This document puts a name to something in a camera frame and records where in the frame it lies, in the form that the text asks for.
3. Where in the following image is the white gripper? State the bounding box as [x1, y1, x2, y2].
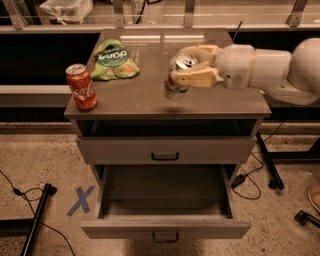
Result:
[170, 44, 255, 89]

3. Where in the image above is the green 7up can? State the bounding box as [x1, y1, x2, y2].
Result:
[164, 52, 198, 99]

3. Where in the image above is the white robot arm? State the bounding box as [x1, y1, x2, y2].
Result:
[165, 38, 320, 105]

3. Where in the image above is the grey drawer cabinet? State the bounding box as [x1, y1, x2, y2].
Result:
[65, 28, 271, 177]

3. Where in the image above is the red Coca-Cola can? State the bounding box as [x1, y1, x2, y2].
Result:
[65, 64, 97, 111]

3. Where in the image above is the open grey lower drawer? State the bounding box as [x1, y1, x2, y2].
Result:
[81, 165, 250, 243]

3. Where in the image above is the green chip bag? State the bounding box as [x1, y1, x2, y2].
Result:
[91, 39, 140, 81]

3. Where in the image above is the black stand leg right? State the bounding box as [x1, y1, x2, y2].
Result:
[256, 132, 284, 190]

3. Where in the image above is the black stand leg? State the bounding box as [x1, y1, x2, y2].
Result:
[256, 132, 284, 190]
[20, 183, 57, 256]

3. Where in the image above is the clear plastic bag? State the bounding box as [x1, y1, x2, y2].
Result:
[40, 0, 93, 24]

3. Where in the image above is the shoe at right edge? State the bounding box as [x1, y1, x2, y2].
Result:
[308, 184, 320, 213]

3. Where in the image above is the black caster leg right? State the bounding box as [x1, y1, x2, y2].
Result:
[294, 210, 320, 229]

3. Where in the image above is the blue tape X mark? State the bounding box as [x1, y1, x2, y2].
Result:
[67, 185, 95, 216]

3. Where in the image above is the black stand leg left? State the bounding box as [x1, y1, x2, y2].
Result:
[20, 183, 57, 256]

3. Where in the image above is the black cable with adapter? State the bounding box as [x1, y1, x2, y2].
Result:
[231, 119, 288, 201]

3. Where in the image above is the black cable left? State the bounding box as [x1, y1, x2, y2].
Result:
[0, 169, 76, 256]

